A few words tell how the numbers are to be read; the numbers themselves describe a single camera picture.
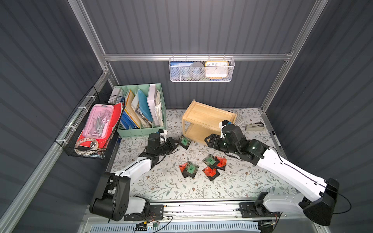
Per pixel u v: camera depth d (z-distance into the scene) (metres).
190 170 0.88
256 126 1.14
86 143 0.67
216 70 0.88
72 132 0.63
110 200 0.42
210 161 0.91
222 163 0.90
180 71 0.84
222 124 0.68
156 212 0.74
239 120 1.12
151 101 0.91
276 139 1.07
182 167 0.89
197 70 0.88
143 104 0.93
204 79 0.91
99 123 0.72
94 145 0.67
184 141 0.88
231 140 0.54
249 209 0.74
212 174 0.86
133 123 0.99
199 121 0.87
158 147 0.71
